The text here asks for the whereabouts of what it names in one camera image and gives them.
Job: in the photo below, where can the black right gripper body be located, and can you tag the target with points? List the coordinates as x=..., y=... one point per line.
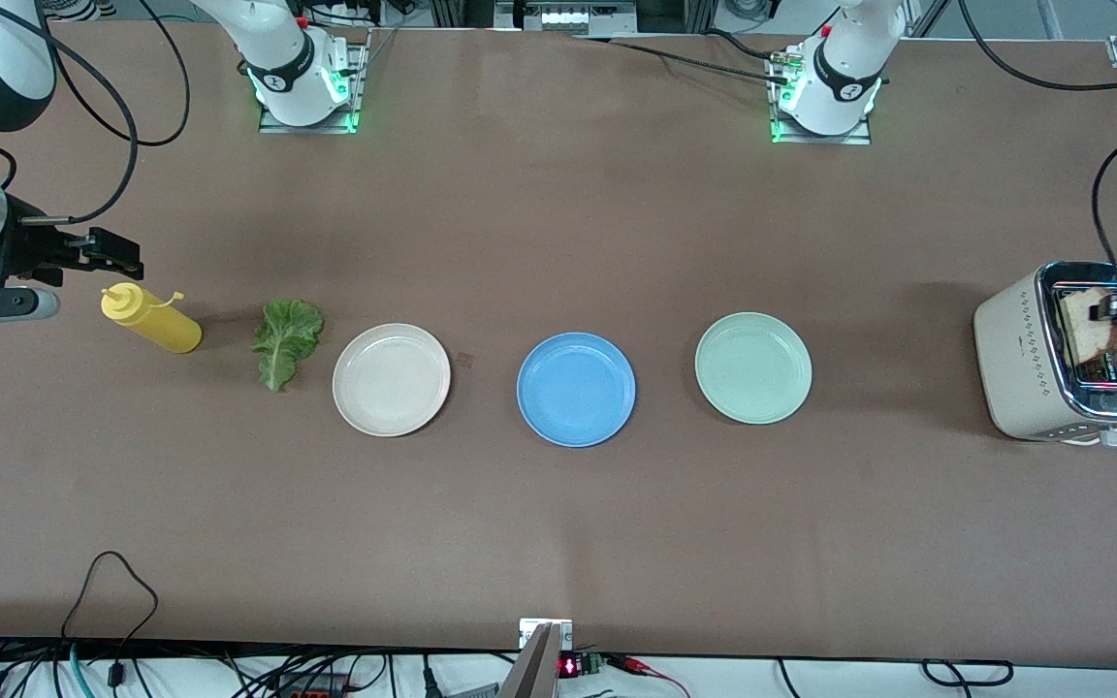
x=23, y=250

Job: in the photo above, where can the square bread slice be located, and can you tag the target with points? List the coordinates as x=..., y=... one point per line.
x=1077, y=334

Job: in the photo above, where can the yellow mustard squeeze bottle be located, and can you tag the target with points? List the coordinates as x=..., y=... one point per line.
x=166, y=333

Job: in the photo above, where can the green lettuce leaf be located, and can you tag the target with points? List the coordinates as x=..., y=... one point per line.
x=285, y=334

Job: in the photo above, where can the beige round plate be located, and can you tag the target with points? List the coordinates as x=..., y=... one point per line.
x=392, y=380

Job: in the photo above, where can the mint green round plate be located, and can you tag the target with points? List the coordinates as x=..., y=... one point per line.
x=753, y=368

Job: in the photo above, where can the blue round plate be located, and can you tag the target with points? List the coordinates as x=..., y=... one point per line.
x=576, y=390

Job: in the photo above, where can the cream and chrome toaster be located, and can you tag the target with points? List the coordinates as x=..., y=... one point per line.
x=1014, y=368

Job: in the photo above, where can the checkered black white fabric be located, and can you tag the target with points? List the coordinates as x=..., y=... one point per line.
x=79, y=8

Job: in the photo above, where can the orange power strip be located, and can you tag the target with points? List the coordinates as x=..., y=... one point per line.
x=311, y=690

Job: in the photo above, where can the grey equipment box with lights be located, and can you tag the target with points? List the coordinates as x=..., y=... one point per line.
x=568, y=17

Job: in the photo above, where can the small red LED board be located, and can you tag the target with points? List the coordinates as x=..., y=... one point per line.
x=573, y=667

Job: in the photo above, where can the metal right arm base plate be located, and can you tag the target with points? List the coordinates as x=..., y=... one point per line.
x=306, y=128

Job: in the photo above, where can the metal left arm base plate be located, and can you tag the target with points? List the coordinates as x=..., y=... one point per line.
x=820, y=140

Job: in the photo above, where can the aluminium frame post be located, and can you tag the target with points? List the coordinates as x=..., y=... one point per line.
x=457, y=12

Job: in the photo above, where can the grey metal camera bracket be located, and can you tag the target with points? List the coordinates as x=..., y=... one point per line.
x=539, y=669

